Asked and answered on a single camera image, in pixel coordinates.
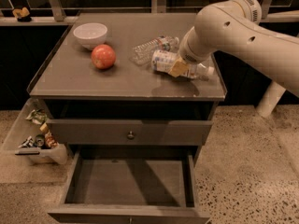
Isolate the grey top drawer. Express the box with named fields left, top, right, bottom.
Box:
left=48, top=119, right=212, bottom=146

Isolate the clear crumpled water bottle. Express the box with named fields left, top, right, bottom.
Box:
left=130, top=36, right=179, bottom=65

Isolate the labelled water bottle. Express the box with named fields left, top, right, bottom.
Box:
left=150, top=49, right=215, bottom=81

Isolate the clear plastic trash bin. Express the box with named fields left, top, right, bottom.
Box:
left=3, top=98, right=67, bottom=164

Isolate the metal railing with glass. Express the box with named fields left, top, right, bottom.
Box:
left=0, top=0, right=299, bottom=27

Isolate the grey drawer cabinet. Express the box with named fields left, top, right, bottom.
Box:
left=26, top=12, right=227, bottom=147

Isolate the red apple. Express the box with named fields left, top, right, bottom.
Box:
left=92, top=44, right=116, bottom=70

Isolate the grey open middle drawer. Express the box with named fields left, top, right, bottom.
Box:
left=48, top=149, right=209, bottom=224

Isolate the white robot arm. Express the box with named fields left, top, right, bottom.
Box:
left=170, top=0, right=299, bottom=96

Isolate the green crumpled wrapper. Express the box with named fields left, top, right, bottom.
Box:
left=26, top=109, right=48, bottom=125

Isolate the round brass drawer knob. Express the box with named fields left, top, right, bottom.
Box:
left=127, top=131, right=135, bottom=140

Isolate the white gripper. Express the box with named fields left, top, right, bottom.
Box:
left=168, top=27, right=215, bottom=77

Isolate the crushed drink can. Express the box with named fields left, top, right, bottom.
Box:
left=34, top=134, right=45, bottom=147

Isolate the orange snack packet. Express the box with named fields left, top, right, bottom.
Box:
left=45, top=131, right=59, bottom=148

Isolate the yellow black object on ledge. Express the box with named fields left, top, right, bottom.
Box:
left=12, top=7, right=32, bottom=22

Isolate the white wrapped post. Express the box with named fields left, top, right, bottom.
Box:
left=256, top=81, right=286, bottom=118

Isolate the white bowl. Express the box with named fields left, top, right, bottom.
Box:
left=73, top=22, right=107, bottom=50

